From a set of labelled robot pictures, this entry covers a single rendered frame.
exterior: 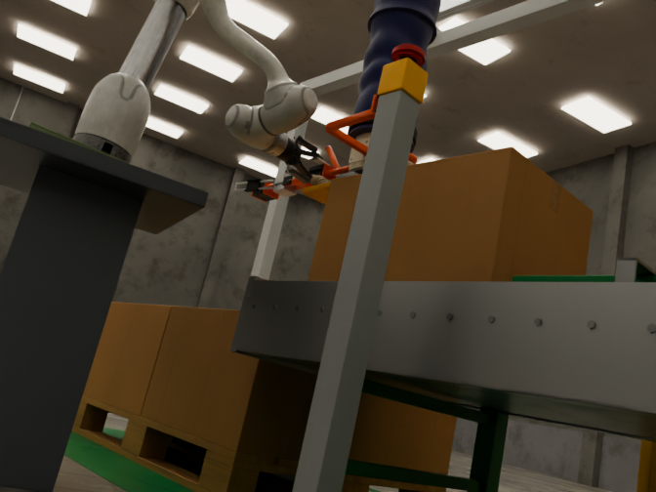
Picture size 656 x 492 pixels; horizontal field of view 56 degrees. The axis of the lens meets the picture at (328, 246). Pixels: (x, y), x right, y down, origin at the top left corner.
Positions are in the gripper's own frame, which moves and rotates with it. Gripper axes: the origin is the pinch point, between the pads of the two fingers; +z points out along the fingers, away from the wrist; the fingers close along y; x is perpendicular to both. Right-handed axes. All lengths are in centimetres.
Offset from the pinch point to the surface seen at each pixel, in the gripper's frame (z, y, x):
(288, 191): 6.3, 3.6, -20.3
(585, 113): 901, -549, -273
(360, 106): -8.4, -17.0, 20.0
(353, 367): -54, 69, 76
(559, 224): -2, 23, 87
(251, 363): -16, 69, 7
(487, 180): -25, 21, 79
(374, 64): -8.8, -31.7, 22.2
